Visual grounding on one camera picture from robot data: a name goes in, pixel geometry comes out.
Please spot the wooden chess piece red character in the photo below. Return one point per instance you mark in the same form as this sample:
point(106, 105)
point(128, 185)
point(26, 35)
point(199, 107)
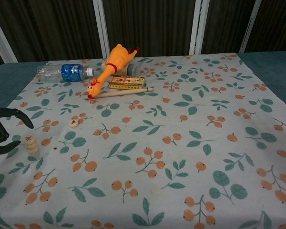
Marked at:
point(28, 139)
point(33, 150)

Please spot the wooden stick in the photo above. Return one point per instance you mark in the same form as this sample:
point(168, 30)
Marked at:
point(124, 92)

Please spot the orange rubber chicken toy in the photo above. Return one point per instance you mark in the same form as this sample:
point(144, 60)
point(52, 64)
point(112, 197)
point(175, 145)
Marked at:
point(116, 59)

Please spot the floral print tablecloth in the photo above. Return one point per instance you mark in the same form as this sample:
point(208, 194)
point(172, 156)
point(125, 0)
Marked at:
point(157, 143)

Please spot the white partition frame post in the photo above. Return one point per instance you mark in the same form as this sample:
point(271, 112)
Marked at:
point(250, 26)
point(102, 28)
point(198, 26)
point(1, 40)

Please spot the clear water bottle blue label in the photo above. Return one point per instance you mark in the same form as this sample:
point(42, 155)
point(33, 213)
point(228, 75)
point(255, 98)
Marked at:
point(70, 71)

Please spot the clear bottle grey contents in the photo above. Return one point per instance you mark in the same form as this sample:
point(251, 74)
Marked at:
point(133, 68)

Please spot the yellow red small box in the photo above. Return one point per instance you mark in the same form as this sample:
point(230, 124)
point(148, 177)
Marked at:
point(126, 82)

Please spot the teal table cover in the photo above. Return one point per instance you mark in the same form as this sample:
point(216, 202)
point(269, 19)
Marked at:
point(4, 78)

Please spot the wooden chess piece black character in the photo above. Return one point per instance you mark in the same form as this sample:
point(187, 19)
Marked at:
point(73, 123)
point(32, 147)
point(30, 143)

